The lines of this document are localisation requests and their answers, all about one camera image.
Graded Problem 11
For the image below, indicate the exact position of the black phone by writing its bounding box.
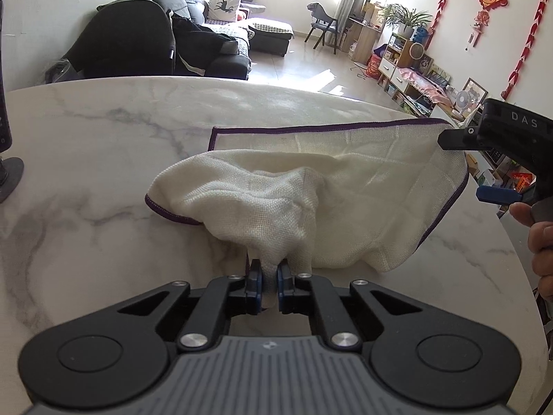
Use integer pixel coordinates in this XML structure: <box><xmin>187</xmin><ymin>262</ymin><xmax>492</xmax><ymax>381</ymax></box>
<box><xmin>0</xmin><ymin>0</ymin><xmax>12</xmax><ymax>155</ymax></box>

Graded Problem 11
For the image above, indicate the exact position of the person's right hand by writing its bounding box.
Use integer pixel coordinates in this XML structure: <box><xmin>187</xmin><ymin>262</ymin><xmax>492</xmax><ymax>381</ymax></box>
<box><xmin>509</xmin><ymin>202</ymin><xmax>553</xmax><ymax>302</ymax></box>

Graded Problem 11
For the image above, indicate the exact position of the wooden shelf unit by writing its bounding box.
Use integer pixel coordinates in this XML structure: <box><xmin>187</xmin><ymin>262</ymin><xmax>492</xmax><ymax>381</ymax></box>
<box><xmin>375</xmin><ymin>32</ymin><xmax>434</xmax><ymax>96</ymax></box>

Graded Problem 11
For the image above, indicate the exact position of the round white fan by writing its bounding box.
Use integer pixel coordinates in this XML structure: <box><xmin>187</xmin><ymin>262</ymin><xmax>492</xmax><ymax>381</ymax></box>
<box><xmin>408</xmin><ymin>42</ymin><xmax>427</xmax><ymax>71</ymax></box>

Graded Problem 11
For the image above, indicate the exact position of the picture frame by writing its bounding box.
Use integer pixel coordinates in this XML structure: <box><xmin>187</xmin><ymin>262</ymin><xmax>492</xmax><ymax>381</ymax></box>
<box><xmin>461</xmin><ymin>77</ymin><xmax>489</xmax><ymax>110</ymax></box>

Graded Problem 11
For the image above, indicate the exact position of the wooden chair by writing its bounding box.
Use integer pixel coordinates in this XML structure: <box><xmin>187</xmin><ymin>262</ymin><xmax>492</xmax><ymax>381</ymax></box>
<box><xmin>304</xmin><ymin>2</ymin><xmax>340</xmax><ymax>55</ymax></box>

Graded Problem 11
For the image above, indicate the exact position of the small white desk fan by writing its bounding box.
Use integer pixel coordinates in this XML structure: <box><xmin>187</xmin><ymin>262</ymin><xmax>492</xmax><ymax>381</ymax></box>
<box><xmin>453</xmin><ymin>92</ymin><xmax>474</xmax><ymax>122</ymax></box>

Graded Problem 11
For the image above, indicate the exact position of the pink cloth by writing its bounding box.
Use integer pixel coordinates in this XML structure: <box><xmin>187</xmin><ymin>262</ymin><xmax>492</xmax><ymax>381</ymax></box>
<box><xmin>396</xmin><ymin>67</ymin><xmax>451</xmax><ymax>105</ymax></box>

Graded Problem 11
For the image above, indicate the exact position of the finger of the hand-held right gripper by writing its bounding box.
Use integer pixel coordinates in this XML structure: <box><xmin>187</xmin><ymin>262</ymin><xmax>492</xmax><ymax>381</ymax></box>
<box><xmin>437</xmin><ymin>127</ymin><xmax>478</xmax><ymax>151</ymax></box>
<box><xmin>476</xmin><ymin>185</ymin><xmax>524</xmax><ymax>205</ymax></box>

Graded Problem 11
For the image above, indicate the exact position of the grey ottoman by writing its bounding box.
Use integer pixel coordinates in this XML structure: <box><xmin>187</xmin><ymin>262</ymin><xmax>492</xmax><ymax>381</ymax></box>
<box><xmin>247</xmin><ymin>17</ymin><xmax>295</xmax><ymax>57</ymax></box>

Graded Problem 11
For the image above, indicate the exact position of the black phone stand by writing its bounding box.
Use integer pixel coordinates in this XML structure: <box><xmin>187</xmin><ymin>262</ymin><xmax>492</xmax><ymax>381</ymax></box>
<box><xmin>0</xmin><ymin>153</ymin><xmax>25</xmax><ymax>204</ymax></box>

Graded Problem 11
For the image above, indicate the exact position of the black jacket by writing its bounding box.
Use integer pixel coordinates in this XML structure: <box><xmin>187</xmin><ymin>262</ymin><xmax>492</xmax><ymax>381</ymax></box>
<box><xmin>172</xmin><ymin>14</ymin><xmax>239</xmax><ymax>75</ymax></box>

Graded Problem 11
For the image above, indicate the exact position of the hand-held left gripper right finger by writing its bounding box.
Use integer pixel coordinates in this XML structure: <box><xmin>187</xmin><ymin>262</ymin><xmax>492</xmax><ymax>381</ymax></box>
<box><xmin>278</xmin><ymin>260</ymin><xmax>422</xmax><ymax>351</ymax></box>

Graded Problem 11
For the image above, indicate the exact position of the wooden desk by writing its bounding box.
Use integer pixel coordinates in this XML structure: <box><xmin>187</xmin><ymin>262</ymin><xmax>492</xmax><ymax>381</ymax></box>
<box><xmin>346</xmin><ymin>16</ymin><xmax>382</xmax><ymax>64</ymax></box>

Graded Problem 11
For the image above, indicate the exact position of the red bag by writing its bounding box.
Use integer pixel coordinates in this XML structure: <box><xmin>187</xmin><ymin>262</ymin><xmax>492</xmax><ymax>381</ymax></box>
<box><xmin>365</xmin><ymin>54</ymin><xmax>383</xmax><ymax>80</ymax></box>

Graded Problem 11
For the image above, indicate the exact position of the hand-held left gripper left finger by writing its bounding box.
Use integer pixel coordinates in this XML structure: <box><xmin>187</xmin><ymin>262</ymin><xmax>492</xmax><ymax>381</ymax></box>
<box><xmin>116</xmin><ymin>260</ymin><xmax>263</xmax><ymax>349</ymax></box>

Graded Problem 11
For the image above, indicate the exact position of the grey sofa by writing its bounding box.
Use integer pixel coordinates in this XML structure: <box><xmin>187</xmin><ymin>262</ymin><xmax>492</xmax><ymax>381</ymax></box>
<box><xmin>97</xmin><ymin>0</ymin><xmax>252</xmax><ymax>81</ymax></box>

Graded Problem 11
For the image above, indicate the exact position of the clear plastic bag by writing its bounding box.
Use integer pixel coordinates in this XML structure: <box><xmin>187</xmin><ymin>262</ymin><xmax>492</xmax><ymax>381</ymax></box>
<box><xmin>45</xmin><ymin>58</ymin><xmax>81</xmax><ymax>85</ymax></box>

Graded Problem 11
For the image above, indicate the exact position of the potted green plant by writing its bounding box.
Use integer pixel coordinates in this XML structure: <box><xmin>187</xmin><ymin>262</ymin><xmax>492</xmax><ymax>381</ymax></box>
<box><xmin>382</xmin><ymin>3</ymin><xmax>433</xmax><ymax>38</ymax></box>

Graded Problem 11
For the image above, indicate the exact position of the horse print pillow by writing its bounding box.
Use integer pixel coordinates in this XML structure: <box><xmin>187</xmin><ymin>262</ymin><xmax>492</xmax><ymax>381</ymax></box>
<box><xmin>208</xmin><ymin>0</ymin><xmax>242</xmax><ymax>22</ymax></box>

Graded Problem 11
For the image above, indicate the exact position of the black sofa cover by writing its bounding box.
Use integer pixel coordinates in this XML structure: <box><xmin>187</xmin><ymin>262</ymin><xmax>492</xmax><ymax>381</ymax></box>
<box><xmin>63</xmin><ymin>0</ymin><xmax>178</xmax><ymax>79</ymax></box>

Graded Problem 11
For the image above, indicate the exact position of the white towel with purple edge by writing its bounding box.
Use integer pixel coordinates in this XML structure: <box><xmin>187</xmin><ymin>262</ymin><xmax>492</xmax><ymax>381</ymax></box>
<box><xmin>144</xmin><ymin>117</ymin><xmax>470</xmax><ymax>312</ymax></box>

